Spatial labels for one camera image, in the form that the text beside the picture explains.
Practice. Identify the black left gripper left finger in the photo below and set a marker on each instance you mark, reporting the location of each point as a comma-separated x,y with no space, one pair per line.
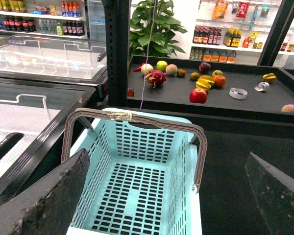
47,207

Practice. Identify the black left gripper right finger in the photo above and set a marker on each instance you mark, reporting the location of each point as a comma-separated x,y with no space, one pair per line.
273,192

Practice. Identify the light blue plastic basket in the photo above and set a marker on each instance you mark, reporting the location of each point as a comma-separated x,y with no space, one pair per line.
140,180

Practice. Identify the grey basket handle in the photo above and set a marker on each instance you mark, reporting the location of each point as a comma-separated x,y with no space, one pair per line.
83,113

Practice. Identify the green red mango small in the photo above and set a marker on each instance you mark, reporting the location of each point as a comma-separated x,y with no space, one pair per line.
217,72

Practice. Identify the peach at tray front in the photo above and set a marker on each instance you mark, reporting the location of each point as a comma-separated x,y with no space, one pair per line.
289,108

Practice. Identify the yellow starfruit far right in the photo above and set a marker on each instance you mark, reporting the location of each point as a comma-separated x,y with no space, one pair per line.
269,78

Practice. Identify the glass top freezer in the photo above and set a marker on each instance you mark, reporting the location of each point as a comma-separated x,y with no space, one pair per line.
42,81

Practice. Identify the orange persimmon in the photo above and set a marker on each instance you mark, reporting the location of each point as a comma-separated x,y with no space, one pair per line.
219,81

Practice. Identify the red apple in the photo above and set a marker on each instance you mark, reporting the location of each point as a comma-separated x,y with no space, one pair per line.
198,95

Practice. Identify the yellow starfruit pair front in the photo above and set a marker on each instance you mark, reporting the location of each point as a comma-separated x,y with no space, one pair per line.
203,84

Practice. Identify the small dark red fruit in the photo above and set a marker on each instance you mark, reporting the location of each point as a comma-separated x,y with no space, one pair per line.
130,92

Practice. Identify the black fruit display tray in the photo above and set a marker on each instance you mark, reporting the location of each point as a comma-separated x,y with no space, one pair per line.
226,90

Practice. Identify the brown kiwi right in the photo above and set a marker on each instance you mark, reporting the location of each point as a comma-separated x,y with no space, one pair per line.
194,76

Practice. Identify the brown kiwi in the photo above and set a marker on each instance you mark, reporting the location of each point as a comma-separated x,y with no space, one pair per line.
181,73
194,76

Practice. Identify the dark purple fruit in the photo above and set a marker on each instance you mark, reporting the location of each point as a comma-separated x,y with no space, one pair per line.
204,67

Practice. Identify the brown kiwi left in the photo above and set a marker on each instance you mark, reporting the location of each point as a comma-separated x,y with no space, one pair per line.
181,73

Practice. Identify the red chili pepper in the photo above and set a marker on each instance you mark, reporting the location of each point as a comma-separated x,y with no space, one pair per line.
140,67

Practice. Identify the pink dragon fruit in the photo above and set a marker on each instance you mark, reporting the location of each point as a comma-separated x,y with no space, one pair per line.
156,78

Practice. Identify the peach near green apple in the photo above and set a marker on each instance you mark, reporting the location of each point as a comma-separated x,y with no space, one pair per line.
171,69

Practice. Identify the white onion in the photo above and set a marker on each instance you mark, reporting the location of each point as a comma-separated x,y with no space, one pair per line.
146,69

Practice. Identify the green apple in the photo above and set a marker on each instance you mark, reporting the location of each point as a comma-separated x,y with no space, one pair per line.
161,65

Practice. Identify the green potted plant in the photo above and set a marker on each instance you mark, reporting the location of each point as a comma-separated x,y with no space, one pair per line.
153,28

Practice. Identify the black shelf upright post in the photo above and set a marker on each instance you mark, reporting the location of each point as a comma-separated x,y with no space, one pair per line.
117,15

